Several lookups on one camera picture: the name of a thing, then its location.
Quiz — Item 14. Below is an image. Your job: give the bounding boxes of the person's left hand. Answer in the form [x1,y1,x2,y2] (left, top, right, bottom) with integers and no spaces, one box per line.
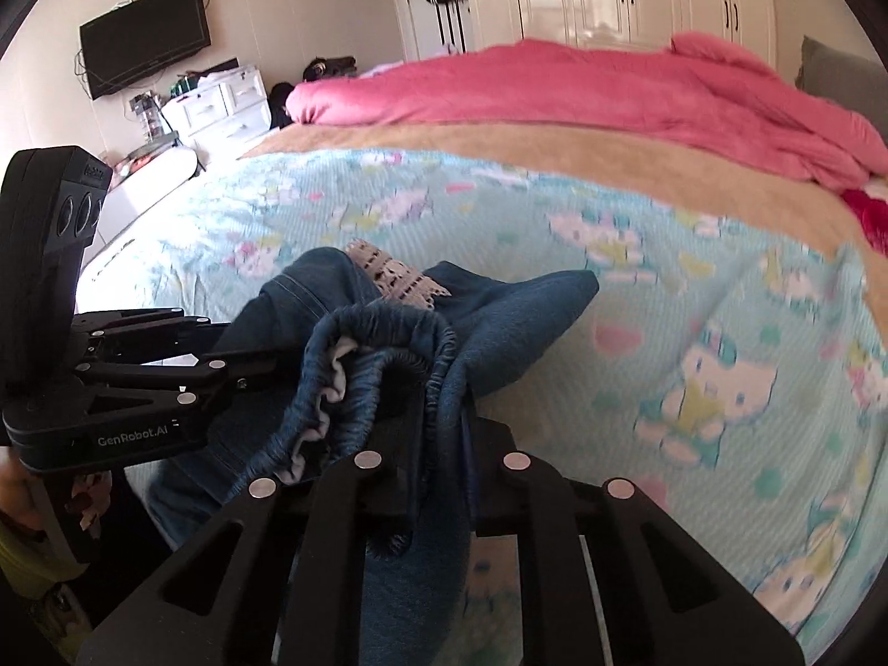
[0,459,44,535]

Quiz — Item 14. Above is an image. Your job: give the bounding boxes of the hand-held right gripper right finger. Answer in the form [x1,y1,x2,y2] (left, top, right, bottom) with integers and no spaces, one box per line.
[463,422,806,666]

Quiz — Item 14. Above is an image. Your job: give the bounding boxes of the white drawer cabinet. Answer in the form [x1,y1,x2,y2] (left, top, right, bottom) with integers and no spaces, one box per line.
[162,64,274,155]

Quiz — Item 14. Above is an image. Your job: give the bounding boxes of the black wall television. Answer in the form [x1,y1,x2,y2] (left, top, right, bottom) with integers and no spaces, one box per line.
[78,0,213,102]

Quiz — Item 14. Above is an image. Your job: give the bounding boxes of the white wardrobe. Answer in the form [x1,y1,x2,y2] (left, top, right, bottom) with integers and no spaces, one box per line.
[384,0,779,72]

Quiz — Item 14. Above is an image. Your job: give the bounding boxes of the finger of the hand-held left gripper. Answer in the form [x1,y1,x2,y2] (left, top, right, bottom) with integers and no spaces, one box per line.
[75,348,301,431]
[71,307,233,364]

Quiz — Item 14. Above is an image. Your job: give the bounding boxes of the dark bag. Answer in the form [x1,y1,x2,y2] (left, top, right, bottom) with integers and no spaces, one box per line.
[301,55,360,82]

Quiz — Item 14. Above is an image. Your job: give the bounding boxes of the red cloth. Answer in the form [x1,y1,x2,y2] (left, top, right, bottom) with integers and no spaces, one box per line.
[841,184,888,259]

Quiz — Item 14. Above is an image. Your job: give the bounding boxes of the beige bed blanket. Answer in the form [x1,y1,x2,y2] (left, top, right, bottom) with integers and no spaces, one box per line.
[239,119,888,307]

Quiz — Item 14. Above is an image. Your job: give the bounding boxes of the white low bench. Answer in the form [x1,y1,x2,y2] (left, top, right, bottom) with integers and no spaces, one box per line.
[75,144,204,280]

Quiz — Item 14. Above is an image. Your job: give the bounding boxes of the cyan cartoon cat printed blanket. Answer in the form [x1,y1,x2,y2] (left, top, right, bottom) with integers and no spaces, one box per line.
[75,145,888,662]

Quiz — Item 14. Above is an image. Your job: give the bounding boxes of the person's yellow-green clothing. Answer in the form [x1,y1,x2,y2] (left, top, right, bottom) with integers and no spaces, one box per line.
[0,519,93,643]

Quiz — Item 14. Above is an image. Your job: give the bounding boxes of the grey headboard cushion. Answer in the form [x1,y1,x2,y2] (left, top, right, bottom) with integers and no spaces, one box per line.
[793,34,888,120]

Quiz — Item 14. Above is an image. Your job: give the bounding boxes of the pink quilt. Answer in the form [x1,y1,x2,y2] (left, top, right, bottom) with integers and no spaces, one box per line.
[286,31,888,196]

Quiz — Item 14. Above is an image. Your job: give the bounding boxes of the clear cosmetic rack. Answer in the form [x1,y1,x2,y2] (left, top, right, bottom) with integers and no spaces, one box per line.
[128,92,165,144]

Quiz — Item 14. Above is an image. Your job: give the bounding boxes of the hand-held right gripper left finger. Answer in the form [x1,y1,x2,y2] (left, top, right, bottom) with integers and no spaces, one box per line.
[76,450,417,666]

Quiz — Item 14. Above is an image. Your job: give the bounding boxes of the black cloth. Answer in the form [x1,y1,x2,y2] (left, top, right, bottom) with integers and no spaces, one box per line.
[268,81,299,133]

